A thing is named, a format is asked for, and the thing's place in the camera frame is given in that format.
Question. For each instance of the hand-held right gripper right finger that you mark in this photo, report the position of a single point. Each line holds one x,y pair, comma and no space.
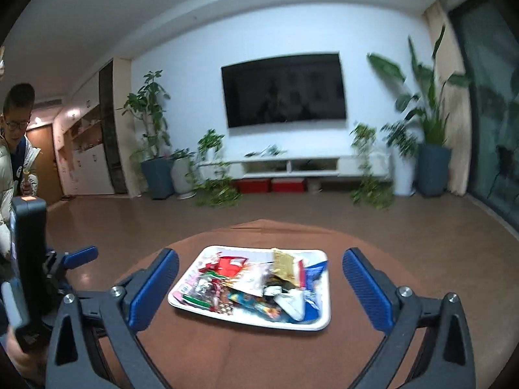
367,287

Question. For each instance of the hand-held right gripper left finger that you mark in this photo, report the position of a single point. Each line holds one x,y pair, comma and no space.
152,287

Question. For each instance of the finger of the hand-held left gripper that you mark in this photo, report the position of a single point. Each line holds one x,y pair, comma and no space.
81,256

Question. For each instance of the pink snack packet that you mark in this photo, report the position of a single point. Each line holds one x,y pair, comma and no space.
184,291

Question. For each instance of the green-edged bag of dark beans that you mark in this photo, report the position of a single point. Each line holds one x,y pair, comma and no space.
202,291

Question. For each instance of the blue snack packet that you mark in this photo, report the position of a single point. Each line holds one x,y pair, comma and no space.
314,304

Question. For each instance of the brown checkered candy packet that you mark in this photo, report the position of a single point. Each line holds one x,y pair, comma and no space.
223,304

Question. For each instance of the red snack packet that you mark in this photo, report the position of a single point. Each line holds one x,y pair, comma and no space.
231,266

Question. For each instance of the gold snack packet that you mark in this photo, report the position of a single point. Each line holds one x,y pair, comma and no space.
288,265

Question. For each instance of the black snack packet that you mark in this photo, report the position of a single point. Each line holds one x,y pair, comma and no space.
275,281

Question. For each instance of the clear plastic snack packet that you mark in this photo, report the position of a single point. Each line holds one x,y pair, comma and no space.
253,277

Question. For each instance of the white plastic tray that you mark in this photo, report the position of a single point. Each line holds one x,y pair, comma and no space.
259,325

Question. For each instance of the person's left hand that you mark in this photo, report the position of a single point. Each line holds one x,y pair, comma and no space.
26,356

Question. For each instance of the wooden door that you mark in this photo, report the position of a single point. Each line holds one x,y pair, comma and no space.
44,162

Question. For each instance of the tall tree in grey pot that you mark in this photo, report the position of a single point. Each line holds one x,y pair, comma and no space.
158,178

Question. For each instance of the plant in white round pot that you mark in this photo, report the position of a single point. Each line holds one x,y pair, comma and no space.
182,178

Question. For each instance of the small grey pot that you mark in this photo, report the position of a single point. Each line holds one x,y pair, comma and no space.
314,185

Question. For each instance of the bushy plant in white pot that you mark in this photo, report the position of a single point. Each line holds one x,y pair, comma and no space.
405,178

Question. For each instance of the brown tablecloth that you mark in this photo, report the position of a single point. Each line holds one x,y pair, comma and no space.
251,356

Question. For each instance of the white television cabinet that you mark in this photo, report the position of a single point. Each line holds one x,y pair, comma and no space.
365,166

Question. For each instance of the red storage box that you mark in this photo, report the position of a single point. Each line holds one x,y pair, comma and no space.
288,185
253,186

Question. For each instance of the large-leaf plant in dark pot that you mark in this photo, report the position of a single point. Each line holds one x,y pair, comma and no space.
434,170

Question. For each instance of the trailing plant in small pot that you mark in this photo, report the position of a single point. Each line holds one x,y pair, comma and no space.
365,133

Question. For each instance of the trailing green vine plant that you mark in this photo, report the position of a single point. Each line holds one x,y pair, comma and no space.
211,142

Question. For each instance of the small dark ornament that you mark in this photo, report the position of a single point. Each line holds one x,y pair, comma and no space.
267,151

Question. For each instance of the beige curtain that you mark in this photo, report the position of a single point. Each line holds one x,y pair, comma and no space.
458,109

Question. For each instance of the glass sliding door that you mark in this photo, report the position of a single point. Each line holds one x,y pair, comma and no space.
494,129

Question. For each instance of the white and wood wall cabinet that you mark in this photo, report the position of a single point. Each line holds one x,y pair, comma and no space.
93,170

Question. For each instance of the black wall television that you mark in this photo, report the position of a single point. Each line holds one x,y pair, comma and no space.
284,89

